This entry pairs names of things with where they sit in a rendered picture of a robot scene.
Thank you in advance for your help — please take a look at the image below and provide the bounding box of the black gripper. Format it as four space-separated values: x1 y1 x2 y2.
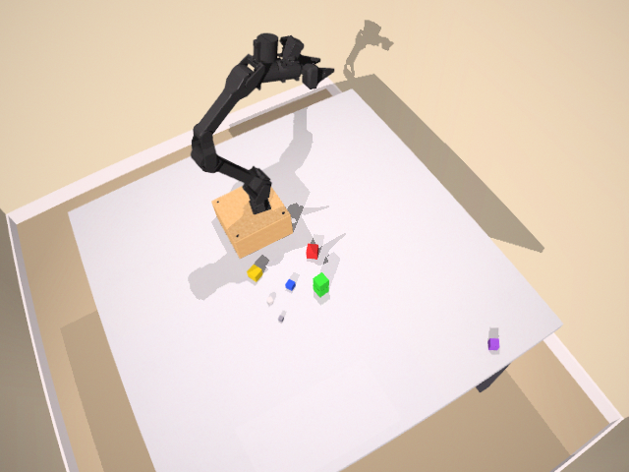
276 54 334 89

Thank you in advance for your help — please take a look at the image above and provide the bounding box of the small purple block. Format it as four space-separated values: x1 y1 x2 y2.
487 338 500 350

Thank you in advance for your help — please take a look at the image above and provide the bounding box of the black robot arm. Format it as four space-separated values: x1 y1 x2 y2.
191 32 304 214

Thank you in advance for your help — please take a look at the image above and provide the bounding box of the red block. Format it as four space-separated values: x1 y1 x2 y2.
307 244 318 260

